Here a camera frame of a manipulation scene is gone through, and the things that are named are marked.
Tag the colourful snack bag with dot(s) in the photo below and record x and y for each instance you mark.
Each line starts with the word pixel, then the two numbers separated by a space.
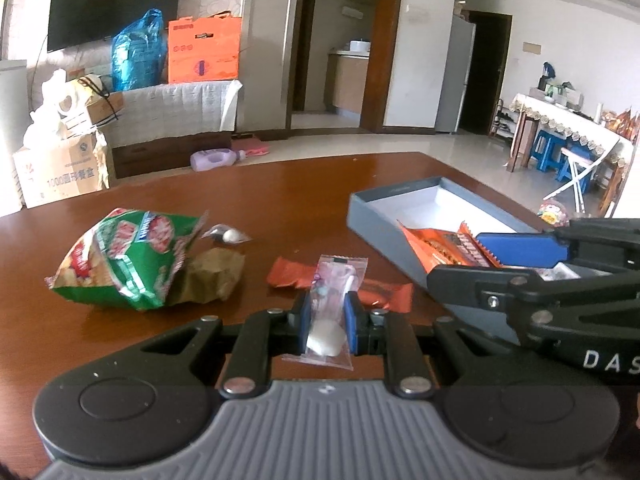
pixel 552 212

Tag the orange carton box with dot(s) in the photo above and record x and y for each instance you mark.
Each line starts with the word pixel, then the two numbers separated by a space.
pixel 202 50

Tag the orange snack packet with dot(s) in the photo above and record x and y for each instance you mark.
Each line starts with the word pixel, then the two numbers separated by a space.
pixel 440 247

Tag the white plastic bag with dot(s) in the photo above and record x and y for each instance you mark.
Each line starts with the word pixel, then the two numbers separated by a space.
pixel 45 125

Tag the wooden kitchen cabinet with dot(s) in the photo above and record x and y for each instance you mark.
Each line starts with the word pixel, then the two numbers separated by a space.
pixel 345 85

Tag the brown wooden door frame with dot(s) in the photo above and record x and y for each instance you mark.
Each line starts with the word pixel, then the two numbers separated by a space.
pixel 385 60

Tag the purple detergent bottle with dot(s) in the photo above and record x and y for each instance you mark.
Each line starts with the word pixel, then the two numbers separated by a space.
pixel 212 160

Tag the silver refrigerator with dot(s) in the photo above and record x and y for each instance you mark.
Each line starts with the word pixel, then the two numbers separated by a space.
pixel 455 75

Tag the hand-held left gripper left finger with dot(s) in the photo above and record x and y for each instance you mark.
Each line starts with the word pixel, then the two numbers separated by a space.
pixel 302 317

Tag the stack of orange snack bags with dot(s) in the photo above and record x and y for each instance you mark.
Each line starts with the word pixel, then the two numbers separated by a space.
pixel 620 122

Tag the black flat television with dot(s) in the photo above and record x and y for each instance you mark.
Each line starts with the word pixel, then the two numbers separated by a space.
pixel 115 5

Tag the white chest freezer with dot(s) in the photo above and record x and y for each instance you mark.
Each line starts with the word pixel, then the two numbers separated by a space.
pixel 12 90

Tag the side table with lace cloth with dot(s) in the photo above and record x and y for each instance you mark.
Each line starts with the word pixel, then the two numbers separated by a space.
pixel 565 120

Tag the dark wooden tv cabinet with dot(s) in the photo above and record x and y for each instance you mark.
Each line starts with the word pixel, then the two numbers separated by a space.
pixel 165 152

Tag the long orange snack bar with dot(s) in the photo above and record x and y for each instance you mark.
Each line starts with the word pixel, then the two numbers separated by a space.
pixel 287 275

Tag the blue plastic stool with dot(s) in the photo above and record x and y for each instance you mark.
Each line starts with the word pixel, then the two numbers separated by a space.
pixel 542 147

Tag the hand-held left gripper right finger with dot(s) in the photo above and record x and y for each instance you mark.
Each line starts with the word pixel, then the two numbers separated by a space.
pixel 351 320

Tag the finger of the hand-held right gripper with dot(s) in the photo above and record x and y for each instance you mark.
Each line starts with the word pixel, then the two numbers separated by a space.
pixel 520 250
pixel 465 285

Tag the olive brown snack packet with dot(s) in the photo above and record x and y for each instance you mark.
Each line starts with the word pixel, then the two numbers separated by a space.
pixel 210 272

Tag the grey blue cardboard box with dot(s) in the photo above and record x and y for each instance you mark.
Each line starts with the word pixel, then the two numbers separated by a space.
pixel 430 200

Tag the white cabinet cloth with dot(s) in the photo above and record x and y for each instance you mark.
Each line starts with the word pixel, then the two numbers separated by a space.
pixel 175 105

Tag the blue kettle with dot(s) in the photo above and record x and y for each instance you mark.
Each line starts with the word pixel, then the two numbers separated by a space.
pixel 547 72

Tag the yellow wall box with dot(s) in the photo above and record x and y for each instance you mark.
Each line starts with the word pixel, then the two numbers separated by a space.
pixel 531 48

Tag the green snack bag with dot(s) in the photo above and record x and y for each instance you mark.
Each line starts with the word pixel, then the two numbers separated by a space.
pixel 125 255

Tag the white folding chair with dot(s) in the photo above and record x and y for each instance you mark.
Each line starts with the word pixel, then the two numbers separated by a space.
pixel 580 170

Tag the dark door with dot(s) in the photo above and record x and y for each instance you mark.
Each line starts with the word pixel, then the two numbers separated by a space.
pixel 487 75

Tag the shoe rack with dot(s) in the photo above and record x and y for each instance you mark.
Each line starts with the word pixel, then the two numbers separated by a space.
pixel 502 120

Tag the clear candy packet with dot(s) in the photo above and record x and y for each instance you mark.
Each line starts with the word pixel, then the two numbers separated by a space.
pixel 230 235
pixel 325 337

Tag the large printed cardboard box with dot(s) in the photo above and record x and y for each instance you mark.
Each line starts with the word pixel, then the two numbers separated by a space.
pixel 65 170

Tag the blue plastic bag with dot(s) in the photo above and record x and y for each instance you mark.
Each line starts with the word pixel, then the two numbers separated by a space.
pixel 137 55

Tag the pink floor item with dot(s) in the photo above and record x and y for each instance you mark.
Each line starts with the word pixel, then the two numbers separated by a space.
pixel 255 149

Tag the white pot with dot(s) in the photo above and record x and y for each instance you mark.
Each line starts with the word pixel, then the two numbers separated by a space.
pixel 360 46

